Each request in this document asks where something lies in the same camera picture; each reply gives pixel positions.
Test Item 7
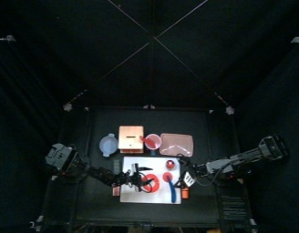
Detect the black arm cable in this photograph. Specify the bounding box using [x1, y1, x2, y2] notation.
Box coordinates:
[194, 169, 224, 187]

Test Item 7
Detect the red plastic utensil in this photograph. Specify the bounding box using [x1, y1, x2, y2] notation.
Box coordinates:
[139, 136, 155, 147]

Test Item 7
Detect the black printed label sheet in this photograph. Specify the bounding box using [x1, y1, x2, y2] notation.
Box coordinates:
[219, 195, 248, 226]

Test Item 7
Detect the white bent wire tool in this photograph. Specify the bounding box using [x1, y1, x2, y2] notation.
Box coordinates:
[162, 144, 192, 155]

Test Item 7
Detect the thin diagonal brace cord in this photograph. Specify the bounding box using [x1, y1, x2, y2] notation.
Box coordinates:
[105, 0, 231, 107]
[68, 0, 210, 106]

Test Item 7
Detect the wooden box with slot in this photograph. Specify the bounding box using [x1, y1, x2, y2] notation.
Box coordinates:
[117, 126, 144, 154]

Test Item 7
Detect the pale blue bowl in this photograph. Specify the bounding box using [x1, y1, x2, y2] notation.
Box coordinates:
[99, 133, 119, 157]

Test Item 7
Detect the white cutting board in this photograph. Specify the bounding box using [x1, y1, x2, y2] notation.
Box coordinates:
[119, 156, 183, 205]

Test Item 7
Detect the pink plastic tray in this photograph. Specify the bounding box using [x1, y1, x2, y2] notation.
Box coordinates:
[158, 132, 195, 157]

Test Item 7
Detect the pink plastic cup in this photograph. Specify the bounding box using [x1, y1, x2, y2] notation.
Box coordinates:
[143, 133, 163, 151]

